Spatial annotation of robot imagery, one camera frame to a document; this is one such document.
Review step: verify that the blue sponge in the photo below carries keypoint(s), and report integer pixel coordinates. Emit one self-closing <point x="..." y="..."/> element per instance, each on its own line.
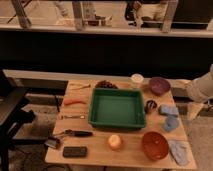
<point x="168" y="110"/>

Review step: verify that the green plastic tray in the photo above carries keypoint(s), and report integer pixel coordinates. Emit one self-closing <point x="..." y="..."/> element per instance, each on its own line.
<point x="117" y="108"/>

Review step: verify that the small black metal box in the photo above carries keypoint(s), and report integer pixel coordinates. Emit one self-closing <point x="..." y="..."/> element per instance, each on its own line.
<point x="52" y="142"/>

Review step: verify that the purple bowl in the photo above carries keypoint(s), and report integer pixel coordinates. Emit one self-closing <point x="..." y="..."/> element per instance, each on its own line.
<point x="159" y="86"/>

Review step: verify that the red bowl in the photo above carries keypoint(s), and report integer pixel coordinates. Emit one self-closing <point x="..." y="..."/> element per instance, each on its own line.
<point x="155" y="146"/>

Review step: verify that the orange carrot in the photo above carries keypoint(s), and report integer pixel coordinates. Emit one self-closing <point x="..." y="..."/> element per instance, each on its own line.
<point x="72" y="102"/>

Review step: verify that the white lidded cup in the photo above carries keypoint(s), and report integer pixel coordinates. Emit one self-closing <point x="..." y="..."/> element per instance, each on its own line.
<point x="136" y="81"/>

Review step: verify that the black rectangular remote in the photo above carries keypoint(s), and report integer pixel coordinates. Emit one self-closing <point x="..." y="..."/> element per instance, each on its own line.
<point x="70" y="152"/>

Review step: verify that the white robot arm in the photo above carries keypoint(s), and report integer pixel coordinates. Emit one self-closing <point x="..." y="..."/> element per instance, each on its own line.
<point x="201" y="89"/>

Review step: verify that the black stand left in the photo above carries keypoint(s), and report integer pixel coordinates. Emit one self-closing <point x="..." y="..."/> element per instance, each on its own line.
<point x="12" y="118"/>

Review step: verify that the yellow apple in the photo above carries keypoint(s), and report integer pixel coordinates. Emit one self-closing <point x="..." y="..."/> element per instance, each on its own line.
<point x="115" y="142"/>

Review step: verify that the light blue towel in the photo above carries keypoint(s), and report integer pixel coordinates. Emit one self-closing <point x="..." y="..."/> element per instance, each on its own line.
<point x="178" y="152"/>

